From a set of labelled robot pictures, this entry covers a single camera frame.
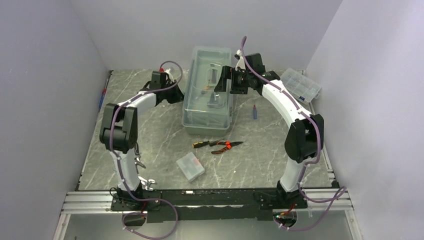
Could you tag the blue red tool at wall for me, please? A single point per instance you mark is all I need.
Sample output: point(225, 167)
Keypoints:
point(103, 93)

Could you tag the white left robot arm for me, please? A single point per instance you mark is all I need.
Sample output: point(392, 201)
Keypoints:
point(119, 128)

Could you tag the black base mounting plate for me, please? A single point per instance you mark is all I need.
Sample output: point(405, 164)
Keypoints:
point(207, 204)

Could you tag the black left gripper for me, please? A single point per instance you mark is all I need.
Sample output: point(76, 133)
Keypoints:
point(179, 96)

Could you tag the small yellow black screwdriver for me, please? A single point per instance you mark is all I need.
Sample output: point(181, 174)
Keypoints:
point(208, 143)

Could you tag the clear compartment organizer box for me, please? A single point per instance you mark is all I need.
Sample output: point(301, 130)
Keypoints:
point(302, 88)

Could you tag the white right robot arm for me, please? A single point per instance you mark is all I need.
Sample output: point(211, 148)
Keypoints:
point(305, 136)

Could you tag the small clear screw box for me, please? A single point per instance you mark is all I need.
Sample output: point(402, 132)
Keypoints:
point(190, 166)

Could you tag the small blue handled screwdriver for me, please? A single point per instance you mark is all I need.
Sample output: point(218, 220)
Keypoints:
point(254, 110)

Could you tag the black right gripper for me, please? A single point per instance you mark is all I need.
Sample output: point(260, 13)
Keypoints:
point(229, 73)

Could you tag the silver combination wrench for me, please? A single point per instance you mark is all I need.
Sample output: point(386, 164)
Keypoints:
point(147, 183)

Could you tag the green toolbox with clear lid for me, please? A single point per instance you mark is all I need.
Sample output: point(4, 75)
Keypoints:
point(206, 112)

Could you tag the orange black long nose pliers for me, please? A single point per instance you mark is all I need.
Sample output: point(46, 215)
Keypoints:
point(227, 146)

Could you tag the aluminium frame rail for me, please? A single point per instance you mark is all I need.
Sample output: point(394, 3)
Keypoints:
point(99, 202)

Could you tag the black handled pliers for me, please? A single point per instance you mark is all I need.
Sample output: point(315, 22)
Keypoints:
point(137, 158)

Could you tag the small claw hammer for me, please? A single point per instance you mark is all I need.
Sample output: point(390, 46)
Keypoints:
point(215, 100)

